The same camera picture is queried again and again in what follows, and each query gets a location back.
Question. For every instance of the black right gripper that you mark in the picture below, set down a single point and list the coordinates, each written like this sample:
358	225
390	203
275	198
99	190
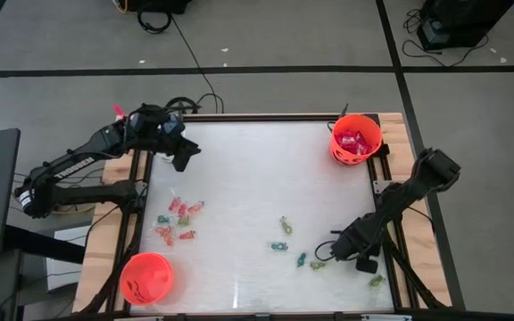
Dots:
355	241

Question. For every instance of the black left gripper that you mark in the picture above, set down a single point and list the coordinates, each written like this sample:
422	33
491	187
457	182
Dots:
168	130

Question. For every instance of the green lollipop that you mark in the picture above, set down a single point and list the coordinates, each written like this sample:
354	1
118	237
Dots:
317	265
287	227
377	281

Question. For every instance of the teal lollipop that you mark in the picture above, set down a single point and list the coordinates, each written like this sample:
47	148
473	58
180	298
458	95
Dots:
301	259
279	246

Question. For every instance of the red Skittles candy bag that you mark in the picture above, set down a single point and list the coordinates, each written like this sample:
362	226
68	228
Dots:
363	150
345	143
360	137

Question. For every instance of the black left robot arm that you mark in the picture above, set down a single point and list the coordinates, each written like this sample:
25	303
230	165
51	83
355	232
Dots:
74	162

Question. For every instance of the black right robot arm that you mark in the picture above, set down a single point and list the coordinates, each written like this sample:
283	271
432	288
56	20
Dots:
408	187

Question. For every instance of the orange jack-o-lantern bucket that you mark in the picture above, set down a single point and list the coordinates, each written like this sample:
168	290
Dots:
342	158
145	281

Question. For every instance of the teal wrapped fruit chew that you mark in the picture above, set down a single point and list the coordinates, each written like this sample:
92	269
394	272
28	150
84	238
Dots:
163	219

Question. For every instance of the green wrapped fruit chew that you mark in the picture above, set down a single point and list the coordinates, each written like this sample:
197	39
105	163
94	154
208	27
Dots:
184	221

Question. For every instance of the light wooden table border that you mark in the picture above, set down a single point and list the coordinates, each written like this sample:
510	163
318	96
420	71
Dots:
114	236

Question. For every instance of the black equipment box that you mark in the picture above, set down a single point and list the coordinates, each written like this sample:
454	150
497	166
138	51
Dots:
159	4

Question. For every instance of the black desk leg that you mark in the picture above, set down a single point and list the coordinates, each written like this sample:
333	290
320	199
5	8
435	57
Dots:
43	245

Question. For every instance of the white flat box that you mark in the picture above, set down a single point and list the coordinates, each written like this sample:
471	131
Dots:
67	276

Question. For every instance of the black computer case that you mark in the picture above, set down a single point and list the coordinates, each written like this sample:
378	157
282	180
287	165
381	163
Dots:
462	22

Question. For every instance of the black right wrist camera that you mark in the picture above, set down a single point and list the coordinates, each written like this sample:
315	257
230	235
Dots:
367	265

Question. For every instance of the black metal table frame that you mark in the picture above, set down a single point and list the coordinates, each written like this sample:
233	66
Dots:
284	117

